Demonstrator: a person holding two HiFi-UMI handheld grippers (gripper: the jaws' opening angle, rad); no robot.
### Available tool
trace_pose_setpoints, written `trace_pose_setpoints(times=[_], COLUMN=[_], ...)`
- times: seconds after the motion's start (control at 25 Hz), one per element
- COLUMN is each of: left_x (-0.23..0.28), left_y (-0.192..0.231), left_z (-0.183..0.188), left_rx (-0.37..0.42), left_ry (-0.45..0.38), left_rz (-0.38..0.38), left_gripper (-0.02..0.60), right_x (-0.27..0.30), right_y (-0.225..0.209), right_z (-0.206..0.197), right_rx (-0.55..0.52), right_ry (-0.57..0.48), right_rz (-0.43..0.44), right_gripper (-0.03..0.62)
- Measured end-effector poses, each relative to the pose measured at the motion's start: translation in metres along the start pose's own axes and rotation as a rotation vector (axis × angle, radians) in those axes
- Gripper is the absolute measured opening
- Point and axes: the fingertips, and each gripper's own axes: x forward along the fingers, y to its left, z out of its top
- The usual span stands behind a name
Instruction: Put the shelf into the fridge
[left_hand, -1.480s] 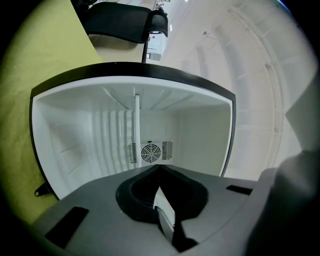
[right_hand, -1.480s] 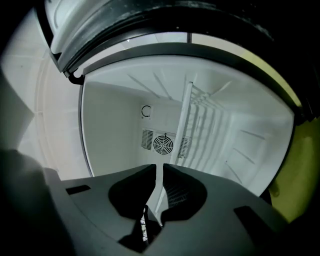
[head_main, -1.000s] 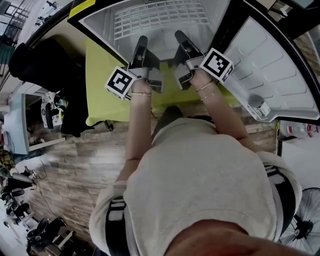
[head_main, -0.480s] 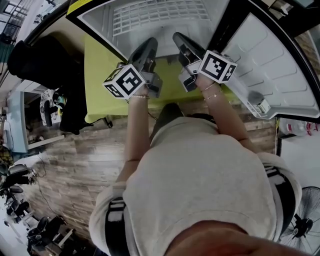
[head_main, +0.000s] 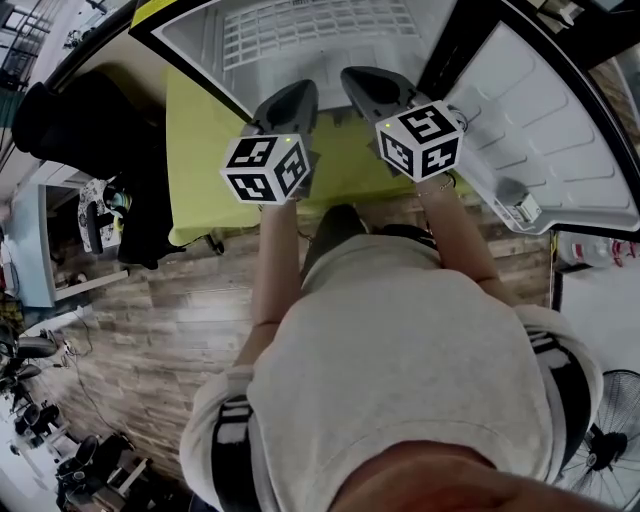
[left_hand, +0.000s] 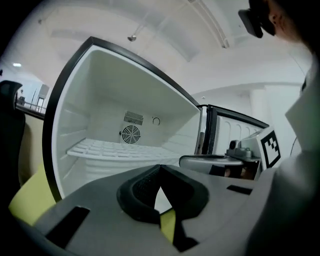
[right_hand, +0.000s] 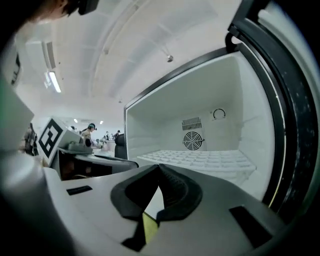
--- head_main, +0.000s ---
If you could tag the black mesh office chair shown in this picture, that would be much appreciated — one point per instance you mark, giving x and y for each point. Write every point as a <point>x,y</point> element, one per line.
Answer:
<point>85,125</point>

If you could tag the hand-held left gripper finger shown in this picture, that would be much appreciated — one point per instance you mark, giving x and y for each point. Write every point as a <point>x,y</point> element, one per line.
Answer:
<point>306,117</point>
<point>272,112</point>

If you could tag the beige desk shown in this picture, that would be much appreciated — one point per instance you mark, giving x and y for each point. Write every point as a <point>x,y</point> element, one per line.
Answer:
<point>115,55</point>

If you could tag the clear water jug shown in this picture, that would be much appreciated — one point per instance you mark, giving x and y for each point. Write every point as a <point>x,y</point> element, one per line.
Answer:
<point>585,250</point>

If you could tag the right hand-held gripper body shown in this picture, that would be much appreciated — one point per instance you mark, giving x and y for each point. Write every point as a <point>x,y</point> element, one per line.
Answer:
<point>420,145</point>

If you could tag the green tablecloth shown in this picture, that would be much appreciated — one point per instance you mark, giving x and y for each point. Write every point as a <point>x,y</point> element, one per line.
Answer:
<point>200,165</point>

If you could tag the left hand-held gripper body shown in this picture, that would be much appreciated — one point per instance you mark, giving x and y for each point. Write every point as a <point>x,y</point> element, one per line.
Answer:
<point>260,170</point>

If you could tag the black jacket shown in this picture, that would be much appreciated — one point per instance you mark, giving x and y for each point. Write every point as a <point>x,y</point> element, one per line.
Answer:
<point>147,225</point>

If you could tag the white desk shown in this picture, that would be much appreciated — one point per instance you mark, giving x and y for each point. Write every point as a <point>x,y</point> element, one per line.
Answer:
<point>30,260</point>

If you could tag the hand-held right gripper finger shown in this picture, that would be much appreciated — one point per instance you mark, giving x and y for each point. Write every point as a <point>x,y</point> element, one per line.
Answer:
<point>390,87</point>
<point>367,107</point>

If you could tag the patterned white chair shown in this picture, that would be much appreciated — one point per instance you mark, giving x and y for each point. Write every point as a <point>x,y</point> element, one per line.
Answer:
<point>90,215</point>

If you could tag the person's left leg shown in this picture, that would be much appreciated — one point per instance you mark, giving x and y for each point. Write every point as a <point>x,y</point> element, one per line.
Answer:
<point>335,230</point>

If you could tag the person's right forearm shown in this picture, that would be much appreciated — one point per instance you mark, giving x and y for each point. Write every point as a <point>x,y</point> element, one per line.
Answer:
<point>460,235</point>

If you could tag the person's left forearm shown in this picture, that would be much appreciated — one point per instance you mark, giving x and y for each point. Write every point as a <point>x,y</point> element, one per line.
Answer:
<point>275,260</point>

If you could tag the person's grey shirt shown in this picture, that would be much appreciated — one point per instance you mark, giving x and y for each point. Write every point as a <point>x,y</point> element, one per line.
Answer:
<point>400,360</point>

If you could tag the person's right leg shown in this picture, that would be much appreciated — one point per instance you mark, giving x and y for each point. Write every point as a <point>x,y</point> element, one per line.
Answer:
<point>405,232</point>

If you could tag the person's leg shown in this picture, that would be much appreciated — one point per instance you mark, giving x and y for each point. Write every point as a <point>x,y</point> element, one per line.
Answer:
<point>405,232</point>
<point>335,230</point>

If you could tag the white plastic rack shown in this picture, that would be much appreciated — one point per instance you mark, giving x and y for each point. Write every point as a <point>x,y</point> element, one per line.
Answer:
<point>320,35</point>

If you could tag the black floor fan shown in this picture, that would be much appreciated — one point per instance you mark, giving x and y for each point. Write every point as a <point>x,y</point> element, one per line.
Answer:
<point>607,450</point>

